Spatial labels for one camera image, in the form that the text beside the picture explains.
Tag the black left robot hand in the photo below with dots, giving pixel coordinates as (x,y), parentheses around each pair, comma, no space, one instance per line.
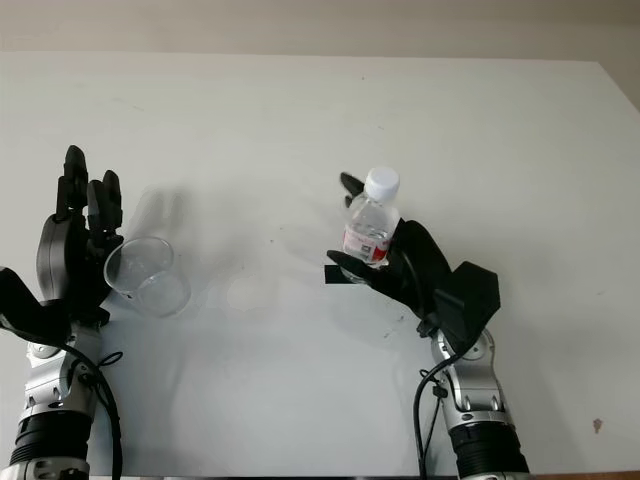
(57,250)

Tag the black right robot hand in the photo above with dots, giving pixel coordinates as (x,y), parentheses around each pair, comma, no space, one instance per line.
(420,265)

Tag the clear plastic water bottle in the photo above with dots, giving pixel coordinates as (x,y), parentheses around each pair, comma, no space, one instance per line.
(370,230)

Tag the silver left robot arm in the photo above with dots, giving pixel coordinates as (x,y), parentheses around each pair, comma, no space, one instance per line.
(55,390)

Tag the clear plastic cup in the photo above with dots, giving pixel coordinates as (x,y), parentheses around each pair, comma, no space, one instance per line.
(150,285)

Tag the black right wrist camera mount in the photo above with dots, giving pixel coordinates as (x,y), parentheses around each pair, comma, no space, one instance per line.
(472,295)

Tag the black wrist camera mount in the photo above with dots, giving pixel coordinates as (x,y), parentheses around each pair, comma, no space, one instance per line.
(22,305)
(472,295)

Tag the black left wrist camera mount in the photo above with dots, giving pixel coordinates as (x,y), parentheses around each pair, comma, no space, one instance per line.
(22,305)

